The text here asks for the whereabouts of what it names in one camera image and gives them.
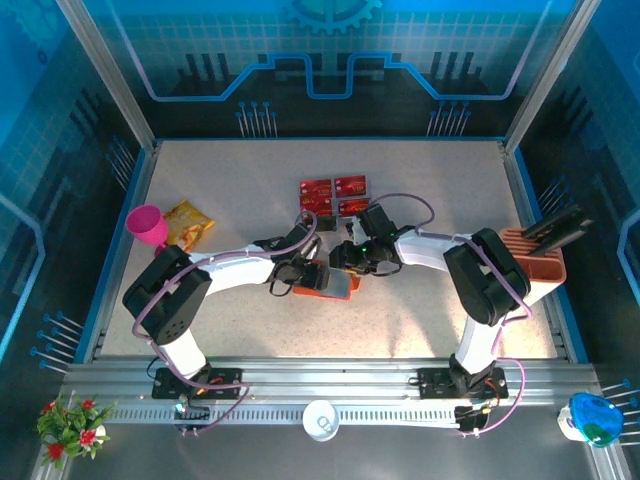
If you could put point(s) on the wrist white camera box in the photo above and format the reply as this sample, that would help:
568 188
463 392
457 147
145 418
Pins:
356 229
311 246

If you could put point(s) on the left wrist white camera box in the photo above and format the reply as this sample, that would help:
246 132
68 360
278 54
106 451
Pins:
311 246

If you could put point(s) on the pink plastic goblet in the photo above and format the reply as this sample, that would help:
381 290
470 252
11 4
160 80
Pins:
146 226

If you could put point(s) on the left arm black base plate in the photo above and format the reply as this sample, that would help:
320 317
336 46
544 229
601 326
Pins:
225 382

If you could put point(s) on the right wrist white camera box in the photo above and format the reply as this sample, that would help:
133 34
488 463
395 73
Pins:
356 229

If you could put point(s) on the red VIP card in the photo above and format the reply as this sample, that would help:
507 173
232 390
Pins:
351 185
315 186
354 206
316 201
324 212

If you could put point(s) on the yellow snack bag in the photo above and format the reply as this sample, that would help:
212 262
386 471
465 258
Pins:
187 225

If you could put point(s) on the white paper cup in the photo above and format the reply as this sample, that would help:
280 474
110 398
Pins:
321 421

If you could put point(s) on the aluminium table side rail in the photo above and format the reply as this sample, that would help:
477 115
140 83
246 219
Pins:
144 170
520 200

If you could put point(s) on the aluminium frame post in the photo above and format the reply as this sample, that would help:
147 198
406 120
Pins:
110 75
548 75

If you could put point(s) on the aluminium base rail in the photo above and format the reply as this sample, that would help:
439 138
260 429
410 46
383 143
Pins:
325 380

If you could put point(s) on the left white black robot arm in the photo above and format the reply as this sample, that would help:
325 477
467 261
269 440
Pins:
165 300

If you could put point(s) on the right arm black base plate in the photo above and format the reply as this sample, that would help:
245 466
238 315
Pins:
432 382

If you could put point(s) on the artificial plant red flowers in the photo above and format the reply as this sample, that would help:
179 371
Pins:
75 430

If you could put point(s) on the blue green globe ball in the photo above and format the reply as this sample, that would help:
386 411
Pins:
597 420

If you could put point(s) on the orange card holder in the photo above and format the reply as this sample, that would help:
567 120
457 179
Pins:
310 295

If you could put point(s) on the orange white knife block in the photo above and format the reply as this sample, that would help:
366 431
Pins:
540 265

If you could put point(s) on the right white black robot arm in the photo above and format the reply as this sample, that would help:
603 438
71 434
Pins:
487 280

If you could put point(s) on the red snack packets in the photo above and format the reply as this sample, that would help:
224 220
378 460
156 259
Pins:
335 196

